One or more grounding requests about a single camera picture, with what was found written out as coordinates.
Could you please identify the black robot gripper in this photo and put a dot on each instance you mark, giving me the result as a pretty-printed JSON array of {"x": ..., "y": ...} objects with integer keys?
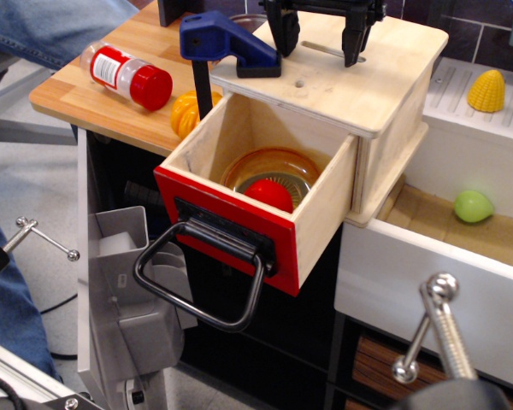
[{"x": 359, "y": 16}]

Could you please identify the light plywood box housing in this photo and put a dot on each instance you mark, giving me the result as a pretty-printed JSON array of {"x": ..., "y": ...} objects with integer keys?
[{"x": 379, "y": 100}]

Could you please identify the wooden drawer with red front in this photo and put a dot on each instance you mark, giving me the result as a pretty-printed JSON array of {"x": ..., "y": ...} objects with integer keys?
[{"x": 237, "y": 125}]

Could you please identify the blue bar clamp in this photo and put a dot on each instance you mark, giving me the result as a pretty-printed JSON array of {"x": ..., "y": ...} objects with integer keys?
[{"x": 210, "y": 37}]

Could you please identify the amber glass bowl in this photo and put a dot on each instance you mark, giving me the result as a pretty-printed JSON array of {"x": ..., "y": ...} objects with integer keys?
[{"x": 292, "y": 170}]

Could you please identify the black block on table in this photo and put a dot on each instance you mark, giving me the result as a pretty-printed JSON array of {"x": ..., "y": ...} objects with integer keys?
[{"x": 171, "y": 10}]

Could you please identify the yellow toy pumpkin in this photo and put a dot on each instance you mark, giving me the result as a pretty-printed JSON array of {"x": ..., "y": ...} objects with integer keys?
[{"x": 185, "y": 114}]

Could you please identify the red toy tomato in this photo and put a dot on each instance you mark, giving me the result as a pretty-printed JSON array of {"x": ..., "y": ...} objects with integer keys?
[{"x": 271, "y": 193}]

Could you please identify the yellow toy corn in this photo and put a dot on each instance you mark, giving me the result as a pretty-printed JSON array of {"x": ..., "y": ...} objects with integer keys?
[{"x": 487, "y": 93}]

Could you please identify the clear jar with red lid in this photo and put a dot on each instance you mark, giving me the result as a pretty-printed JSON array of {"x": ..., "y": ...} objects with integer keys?
[{"x": 129, "y": 77}]

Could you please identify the white toy sink unit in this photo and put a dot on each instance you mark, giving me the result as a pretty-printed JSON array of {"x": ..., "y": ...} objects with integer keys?
[{"x": 417, "y": 234}]

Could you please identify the green toy pear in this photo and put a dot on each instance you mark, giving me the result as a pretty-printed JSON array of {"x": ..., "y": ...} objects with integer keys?
[{"x": 471, "y": 206}]

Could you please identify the blue jeans leg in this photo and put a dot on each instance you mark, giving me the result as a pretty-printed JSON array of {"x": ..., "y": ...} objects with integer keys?
[{"x": 50, "y": 34}]

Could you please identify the steel clamp screw right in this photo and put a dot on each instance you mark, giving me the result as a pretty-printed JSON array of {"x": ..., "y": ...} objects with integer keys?
[{"x": 437, "y": 294}]

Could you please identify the black metal drawer handle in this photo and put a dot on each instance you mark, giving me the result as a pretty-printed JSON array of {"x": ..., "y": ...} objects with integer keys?
[{"x": 225, "y": 237}]

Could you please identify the grey metal bracket device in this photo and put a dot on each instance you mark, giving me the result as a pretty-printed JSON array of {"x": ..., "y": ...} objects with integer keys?
[{"x": 133, "y": 335}]

